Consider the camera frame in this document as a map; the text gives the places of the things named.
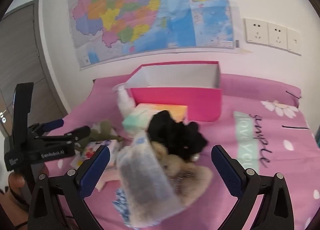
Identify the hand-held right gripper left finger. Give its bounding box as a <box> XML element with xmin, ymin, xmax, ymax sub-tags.
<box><xmin>27</xmin><ymin>144</ymin><xmax>118</xmax><ymax>230</ymax></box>

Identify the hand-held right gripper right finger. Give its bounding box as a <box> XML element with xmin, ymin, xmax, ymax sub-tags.
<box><xmin>211</xmin><ymin>144</ymin><xmax>294</xmax><ymax>230</ymax></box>

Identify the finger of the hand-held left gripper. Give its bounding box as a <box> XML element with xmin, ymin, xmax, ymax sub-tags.
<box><xmin>34</xmin><ymin>125</ymin><xmax>91</xmax><ymax>145</ymax></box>
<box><xmin>28</xmin><ymin>119</ymin><xmax>64</xmax><ymax>137</ymax></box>

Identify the green plush toy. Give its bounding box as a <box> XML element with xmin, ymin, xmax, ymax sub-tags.
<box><xmin>86</xmin><ymin>120</ymin><xmax>124</xmax><ymax>150</ymax></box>

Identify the cream teddy bear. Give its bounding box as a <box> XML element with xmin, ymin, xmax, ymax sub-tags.
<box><xmin>150</xmin><ymin>141</ymin><xmax>213</xmax><ymax>207</ymax></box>

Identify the blue checked scrunchie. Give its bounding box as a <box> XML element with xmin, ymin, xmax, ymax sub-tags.
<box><xmin>112</xmin><ymin>187</ymin><xmax>133</xmax><ymax>225</ymax></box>

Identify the white wipes packet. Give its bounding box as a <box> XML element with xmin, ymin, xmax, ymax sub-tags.
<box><xmin>117</xmin><ymin>130</ymin><xmax>185</xmax><ymax>228</ymax></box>

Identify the black fluffy cloth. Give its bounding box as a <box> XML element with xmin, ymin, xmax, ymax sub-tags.
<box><xmin>146</xmin><ymin>110</ymin><xmax>209</xmax><ymax>163</ymax></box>

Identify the pink cardboard box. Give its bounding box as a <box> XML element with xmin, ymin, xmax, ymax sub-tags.
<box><xmin>124</xmin><ymin>60</ymin><xmax>223</xmax><ymax>122</ymax></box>

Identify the person's left hand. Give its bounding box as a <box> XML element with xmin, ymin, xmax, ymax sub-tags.
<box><xmin>7</xmin><ymin>172</ymin><xmax>29</xmax><ymax>210</ymax></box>

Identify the small white printed box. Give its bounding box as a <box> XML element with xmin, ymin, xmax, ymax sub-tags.
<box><xmin>70</xmin><ymin>139</ymin><xmax>120</xmax><ymax>168</ymax></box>

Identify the plastic lotion bottle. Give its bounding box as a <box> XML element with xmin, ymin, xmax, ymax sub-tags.
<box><xmin>112</xmin><ymin>84</ymin><xmax>137</xmax><ymax>118</ymax></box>

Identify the pastel tissue box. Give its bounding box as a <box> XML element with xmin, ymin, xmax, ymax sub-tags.
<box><xmin>122</xmin><ymin>103</ymin><xmax>188</xmax><ymax>133</ymax></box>

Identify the grey wooden door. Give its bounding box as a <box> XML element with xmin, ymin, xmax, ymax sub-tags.
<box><xmin>0</xmin><ymin>0</ymin><xmax>69</xmax><ymax>140</ymax></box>

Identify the white wall socket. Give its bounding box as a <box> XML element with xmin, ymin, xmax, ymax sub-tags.
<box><xmin>267</xmin><ymin>22</ymin><xmax>288</xmax><ymax>50</ymax></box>
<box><xmin>244</xmin><ymin>18</ymin><xmax>269</xmax><ymax>44</ymax></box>

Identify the white wall switch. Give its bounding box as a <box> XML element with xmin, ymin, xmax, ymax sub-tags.
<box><xmin>286</xmin><ymin>29</ymin><xmax>302</xmax><ymax>55</ymax></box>

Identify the colourful wall map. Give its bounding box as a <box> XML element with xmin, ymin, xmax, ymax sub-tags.
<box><xmin>68</xmin><ymin>0</ymin><xmax>242</xmax><ymax>71</ymax></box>

